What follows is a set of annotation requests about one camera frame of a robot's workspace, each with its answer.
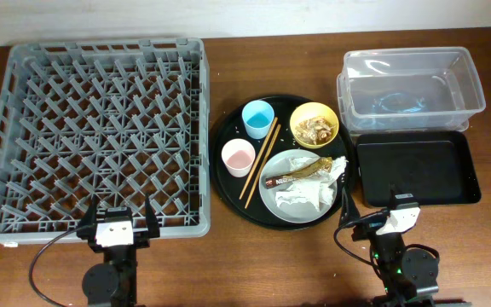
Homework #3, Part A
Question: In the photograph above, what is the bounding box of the clear plastic bin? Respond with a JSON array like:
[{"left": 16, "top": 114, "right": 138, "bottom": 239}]
[{"left": 337, "top": 47, "right": 486, "bottom": 135}]

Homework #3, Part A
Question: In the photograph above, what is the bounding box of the wooden chopstick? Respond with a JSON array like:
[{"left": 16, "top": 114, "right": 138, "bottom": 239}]
[
  {"left": 245, "top": 124, "right": 281, "bottom": 210},
  {"left": 239, "top": 117, "right": 278, "bottom": 200}
]

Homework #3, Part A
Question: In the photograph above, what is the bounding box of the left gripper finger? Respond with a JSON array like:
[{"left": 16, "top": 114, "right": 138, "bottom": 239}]
[
  {"left": 78, "top": 196, "right": 99, "bottom": 229},
  {"left": 144, "top": 194, "right": 160, "bottom": 239}
]

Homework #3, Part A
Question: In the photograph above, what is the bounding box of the black rectangular tray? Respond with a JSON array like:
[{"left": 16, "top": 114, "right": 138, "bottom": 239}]
[{"left": 356, "top": 130, "right": 482, "bottom": 207}]

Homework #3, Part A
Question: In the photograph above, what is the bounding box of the round black tray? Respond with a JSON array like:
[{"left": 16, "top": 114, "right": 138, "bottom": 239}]
[{"left": 210, "top": 95, "right": 358, "bottom": 230}]

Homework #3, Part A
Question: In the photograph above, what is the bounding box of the pink cup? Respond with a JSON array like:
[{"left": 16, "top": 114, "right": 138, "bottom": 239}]
[{"left": 221, "top": 138, "right": 256, "bottom": 177}]

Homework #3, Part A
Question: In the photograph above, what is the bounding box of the yellow bowl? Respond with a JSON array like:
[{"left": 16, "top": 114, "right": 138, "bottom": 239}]
[{"left": 289, "top": 101, "right": 339, "bottom": 149}]

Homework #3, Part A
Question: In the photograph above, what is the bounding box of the grey dishwasher rack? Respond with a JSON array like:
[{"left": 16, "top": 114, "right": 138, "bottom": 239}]
[{"left": 0, "top": 38, "right": 211, "bottom": 246}]

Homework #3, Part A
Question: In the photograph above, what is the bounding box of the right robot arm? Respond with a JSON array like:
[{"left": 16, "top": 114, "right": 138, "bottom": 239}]
[{"left": 333, "top": 186, "right": 472, "bottom": 307}]

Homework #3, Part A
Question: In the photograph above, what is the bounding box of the grey plate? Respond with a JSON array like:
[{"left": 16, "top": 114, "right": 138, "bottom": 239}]
[{"left": 258, "top": 149, "right": 344, "bottom": 224}]

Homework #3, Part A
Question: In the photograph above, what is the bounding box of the brown coffee stick wrapper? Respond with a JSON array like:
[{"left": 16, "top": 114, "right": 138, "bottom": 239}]
[{"left": 265, "top": 158, "right": 332, "bottom": 188}]

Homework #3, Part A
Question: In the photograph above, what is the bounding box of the food scraps nutshells and rice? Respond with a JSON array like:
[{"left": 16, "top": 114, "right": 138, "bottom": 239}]
[{"left": 295, "top": 116, "right": 334, "bottom": 145}]

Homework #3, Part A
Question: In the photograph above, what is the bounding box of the light blue cup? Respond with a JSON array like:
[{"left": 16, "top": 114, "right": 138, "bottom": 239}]
[{"left": 241, "top": 100, "right": 274, "bottom": 140}]

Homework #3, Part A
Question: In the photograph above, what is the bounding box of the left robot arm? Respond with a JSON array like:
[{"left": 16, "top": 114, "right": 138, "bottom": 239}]
[{"left": 77, "top": 200, "right": 160, "bottom": 306}]

